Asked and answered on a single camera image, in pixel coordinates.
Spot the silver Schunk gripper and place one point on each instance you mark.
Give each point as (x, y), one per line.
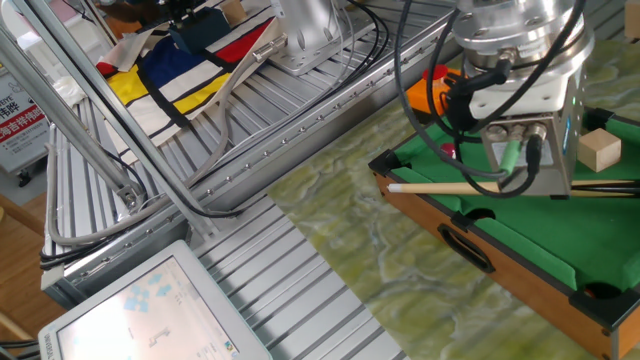
(570, 165)

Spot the wooden pool cue black butt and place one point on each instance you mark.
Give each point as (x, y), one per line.
(440, 188)

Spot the silver UR5 robot arm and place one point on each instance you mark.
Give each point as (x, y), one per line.
(520, 30)

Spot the mini green pool table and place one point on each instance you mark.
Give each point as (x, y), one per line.
(550, 235)

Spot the dark red pool ball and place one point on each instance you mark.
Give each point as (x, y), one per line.
(447, 151)

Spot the wooden cube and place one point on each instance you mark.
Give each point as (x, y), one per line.
(599, 150)

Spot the brown cardboard box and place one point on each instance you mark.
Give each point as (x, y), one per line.
(633, 20)

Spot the orange emergency stop button box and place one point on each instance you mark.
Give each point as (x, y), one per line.
(425, 97)

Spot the green marble pattern board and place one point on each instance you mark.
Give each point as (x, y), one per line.
(375, 260)

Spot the small tan block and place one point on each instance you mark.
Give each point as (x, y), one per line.
(233, 11)

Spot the dark blue box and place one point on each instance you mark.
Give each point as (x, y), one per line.
(200, 30)

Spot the colour block cloth bag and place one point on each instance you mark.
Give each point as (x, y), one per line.
(165, 65)

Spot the white teach pendant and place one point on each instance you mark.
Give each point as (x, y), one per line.
(150, 310)

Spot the white sign red band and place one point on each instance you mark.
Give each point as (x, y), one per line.
(20, 120)

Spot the aluminium frame post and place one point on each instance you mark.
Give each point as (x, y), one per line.
(120, 125)

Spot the aluminium diagonal frame brace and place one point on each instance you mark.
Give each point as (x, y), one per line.
(60, 112)

